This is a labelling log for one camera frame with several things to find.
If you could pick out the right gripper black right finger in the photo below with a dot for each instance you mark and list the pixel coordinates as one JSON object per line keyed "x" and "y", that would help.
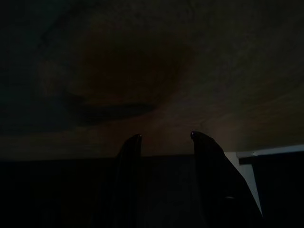
{"x": 213, "y": 180}

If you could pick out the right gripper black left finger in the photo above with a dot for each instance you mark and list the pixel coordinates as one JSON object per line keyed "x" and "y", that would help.
{"x": 129, "y": 180}

